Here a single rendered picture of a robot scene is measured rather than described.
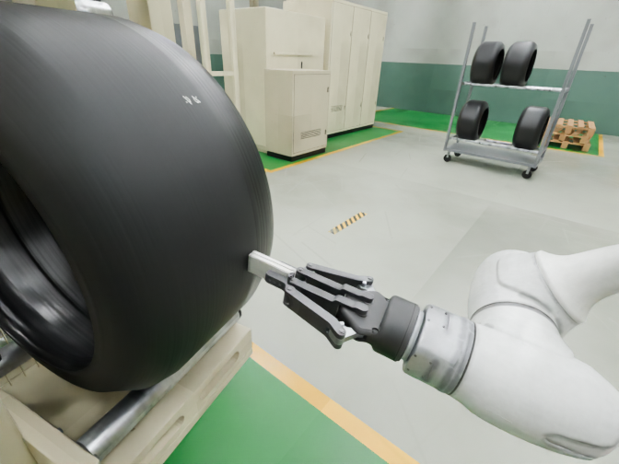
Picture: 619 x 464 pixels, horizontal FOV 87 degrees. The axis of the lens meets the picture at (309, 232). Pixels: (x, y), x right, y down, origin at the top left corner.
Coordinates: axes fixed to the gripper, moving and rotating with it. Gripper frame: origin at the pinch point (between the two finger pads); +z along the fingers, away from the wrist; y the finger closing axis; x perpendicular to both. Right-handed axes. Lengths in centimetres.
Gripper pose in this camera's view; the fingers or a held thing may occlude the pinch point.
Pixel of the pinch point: (271, 270)
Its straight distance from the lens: 46.8
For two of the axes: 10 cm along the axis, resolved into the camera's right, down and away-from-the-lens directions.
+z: -8.9, -3.6, 3.0
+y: -4.3, 4.1, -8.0
